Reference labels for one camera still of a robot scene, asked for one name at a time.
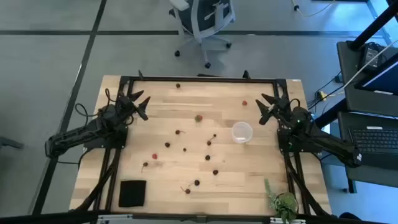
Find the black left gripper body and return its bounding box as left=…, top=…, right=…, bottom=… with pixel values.
left=117, top=93, right=150, bottom=122

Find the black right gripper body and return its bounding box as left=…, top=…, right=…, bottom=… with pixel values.
left=259, top=95, right=296, bottom=126

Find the clear plastic tupperware container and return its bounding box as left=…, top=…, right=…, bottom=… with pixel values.
left=231, top=121, right=254, bottom=144

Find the dark grey side desk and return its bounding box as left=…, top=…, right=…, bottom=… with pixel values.
left=336, top=40, right=398, bottom=118
left=338, top=111, right=398, bottom=194

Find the black square cloth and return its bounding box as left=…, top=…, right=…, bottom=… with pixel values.
left=118, top=180, right=147, bottom=208

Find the green artificial plant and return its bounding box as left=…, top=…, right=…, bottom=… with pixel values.
left=264, top=178, right=299, bottom=224

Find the black laptop keyboard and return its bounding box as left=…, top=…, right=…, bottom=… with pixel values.
left=348, top=125, right=398, bottom=170

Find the white grey office chair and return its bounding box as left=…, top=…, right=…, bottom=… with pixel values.
left=168, top=0, right=236, bottom=69

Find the black power adapter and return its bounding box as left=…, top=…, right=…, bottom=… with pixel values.
left=357, top=42, right=387, bottom=72

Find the black computer monitor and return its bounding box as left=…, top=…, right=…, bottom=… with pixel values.
left=354, top=52, right=398, bottom=96

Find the black metal pole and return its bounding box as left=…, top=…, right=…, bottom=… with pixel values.
left=347, top=0, right=398, bottom=51

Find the grey metal leg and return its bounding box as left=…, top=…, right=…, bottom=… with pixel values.
left=0, top=136, right=25, bottom=151

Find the black rig bar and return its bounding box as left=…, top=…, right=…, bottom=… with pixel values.
left=0, top=210, right=398, bottom=224

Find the black floor cable bundle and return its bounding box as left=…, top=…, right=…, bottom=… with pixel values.
left=307, top=72, right=345, bottom=110

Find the yellow floor cable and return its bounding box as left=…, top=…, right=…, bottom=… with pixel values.
left=290, top=0, right=337, bottom=18

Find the white cable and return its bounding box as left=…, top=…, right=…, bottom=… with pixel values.
left=341, top=39, right=398, bottom=91

